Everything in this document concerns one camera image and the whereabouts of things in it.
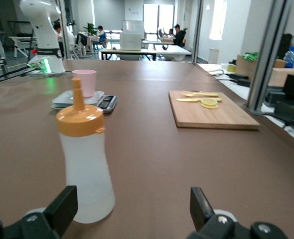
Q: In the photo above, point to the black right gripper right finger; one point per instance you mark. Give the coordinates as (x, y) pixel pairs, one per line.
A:
(199, 206)

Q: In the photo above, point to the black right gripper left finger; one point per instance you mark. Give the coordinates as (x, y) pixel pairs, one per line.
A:
(62, 206)

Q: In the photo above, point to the squeeze bottle with orange cap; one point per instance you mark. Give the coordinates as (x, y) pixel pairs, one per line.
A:
(87, 161)

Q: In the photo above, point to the pink plastic cup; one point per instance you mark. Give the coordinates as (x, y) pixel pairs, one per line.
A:
(87, 82)

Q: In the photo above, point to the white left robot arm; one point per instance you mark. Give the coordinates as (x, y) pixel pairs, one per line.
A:
(43, 30)

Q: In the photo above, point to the small yellow cup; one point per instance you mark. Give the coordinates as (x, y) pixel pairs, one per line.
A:
(231, 67)

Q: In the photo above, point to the lemon slice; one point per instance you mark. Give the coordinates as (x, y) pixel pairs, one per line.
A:
(209, 101)
(210, 107)

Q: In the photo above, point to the silver digital kitchen scale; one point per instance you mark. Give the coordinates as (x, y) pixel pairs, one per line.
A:
(62, 100)

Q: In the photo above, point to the yellow plastic knife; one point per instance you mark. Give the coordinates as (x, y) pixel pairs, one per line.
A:
(189, 99)

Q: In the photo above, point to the yellow plastic fork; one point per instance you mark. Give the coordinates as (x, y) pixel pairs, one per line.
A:
(201, 94)

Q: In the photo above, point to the black power adapter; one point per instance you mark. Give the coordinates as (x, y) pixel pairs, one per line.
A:
(239, 79)

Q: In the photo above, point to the brown cardboard box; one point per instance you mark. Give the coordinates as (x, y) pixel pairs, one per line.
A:
(244, 65)

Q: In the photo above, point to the white office table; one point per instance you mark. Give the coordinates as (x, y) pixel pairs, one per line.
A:
(173, 51)
(127, 51)

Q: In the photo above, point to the green cloth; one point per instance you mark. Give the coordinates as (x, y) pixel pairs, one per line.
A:
(250, 56)

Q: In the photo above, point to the seated person white shirt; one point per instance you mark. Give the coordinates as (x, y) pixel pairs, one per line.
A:
(69, 37)

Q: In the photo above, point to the seated person black clothes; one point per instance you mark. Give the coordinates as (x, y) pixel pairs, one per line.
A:
(179, 36)

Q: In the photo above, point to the blue water bottle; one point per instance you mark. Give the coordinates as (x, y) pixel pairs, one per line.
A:
(292, 58)

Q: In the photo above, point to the seated person blue shirt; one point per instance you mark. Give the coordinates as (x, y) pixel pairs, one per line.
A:
(101, 35)

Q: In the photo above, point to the white monitor back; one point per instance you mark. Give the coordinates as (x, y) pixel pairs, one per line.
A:
(130, 42)

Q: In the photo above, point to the green potted plant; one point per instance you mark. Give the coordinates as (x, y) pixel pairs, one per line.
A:
(89, 28)

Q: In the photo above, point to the white whiteboard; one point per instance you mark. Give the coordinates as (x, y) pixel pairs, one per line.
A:
(133, 26)

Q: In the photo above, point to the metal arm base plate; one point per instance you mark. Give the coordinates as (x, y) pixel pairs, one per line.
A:
(59, 73)

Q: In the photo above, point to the tall frame post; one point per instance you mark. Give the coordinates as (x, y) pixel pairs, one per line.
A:
(269, 49)

